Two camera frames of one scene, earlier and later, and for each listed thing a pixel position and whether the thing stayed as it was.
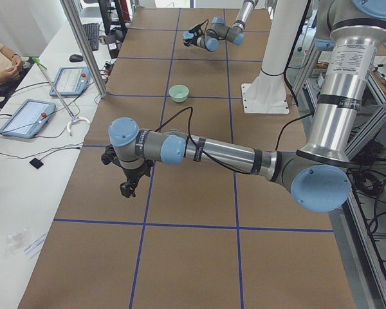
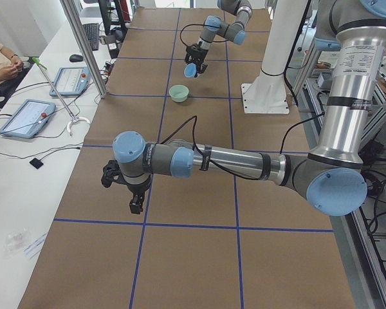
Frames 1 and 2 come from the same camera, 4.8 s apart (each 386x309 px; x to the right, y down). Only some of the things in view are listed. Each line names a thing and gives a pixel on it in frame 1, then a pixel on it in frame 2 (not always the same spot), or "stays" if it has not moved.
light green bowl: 179,93 stays
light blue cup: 187,35 → 190,70
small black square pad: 36,163 stays
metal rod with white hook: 74,118 stays
